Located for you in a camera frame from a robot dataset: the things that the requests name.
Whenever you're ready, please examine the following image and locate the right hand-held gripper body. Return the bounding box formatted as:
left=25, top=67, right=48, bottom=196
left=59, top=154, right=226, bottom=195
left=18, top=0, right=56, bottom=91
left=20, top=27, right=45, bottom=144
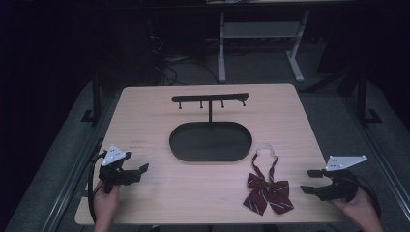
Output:
left=316, top=155, right=368, bottom=204

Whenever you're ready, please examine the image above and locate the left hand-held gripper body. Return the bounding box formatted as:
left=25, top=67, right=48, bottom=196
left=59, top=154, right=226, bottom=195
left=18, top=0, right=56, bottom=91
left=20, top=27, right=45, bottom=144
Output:
left=98, top=143, right=137, bottom=194

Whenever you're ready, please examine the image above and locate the dark red striped bow tie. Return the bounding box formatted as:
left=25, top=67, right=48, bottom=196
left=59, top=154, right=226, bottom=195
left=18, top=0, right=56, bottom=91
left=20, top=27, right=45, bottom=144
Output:
left=243, top=144, right=295, bottom=217

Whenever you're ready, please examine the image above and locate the black hook rack with tray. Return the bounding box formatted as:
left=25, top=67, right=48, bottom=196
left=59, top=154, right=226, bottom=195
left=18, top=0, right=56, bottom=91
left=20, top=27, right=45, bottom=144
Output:
left=168, top=92, right=253, bottom=163

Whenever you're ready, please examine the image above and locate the person's right hand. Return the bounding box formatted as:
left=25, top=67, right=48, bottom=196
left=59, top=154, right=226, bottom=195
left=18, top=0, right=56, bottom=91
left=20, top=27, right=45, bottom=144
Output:
left=331, top=187, right=377, bottom=225

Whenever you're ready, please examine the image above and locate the person's left hand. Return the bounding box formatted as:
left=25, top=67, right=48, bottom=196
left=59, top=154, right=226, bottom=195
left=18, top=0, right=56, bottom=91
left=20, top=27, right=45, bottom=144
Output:
left=93, top=180, right=121, bottom=225

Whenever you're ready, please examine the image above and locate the black metal stand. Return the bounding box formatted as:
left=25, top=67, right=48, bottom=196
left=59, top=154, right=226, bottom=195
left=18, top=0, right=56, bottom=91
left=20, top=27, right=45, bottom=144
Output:
left=357, top=69, right=383, bottom=126
left=80, top=72, right=103, bottom=124

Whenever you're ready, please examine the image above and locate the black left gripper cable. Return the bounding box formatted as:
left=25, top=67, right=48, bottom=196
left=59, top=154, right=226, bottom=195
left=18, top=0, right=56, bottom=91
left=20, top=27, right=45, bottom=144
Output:
left=87, top=150, right=108, bottom=224

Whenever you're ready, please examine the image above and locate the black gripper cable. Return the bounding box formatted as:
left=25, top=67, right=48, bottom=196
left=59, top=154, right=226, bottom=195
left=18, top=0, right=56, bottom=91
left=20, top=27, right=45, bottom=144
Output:
left=354, top=176, right=382, bottom=220
left=87, top=150, right=108, bottom=224

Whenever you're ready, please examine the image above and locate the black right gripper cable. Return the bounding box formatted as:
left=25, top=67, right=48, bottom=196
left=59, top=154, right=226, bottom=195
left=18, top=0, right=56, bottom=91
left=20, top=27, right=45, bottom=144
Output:
left=354, top=176, right=382, bottom=220

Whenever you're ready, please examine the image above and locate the tangle of black floor cables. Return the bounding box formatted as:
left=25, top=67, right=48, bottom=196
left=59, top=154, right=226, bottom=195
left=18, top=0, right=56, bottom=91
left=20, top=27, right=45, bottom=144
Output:
left=148, top=32, right=220, bottom=86

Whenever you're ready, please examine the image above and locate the white metal desk frame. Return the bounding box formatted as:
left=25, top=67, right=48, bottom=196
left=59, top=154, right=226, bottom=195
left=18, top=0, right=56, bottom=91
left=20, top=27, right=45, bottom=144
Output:
left=217, top=9, right=311, bottom=83

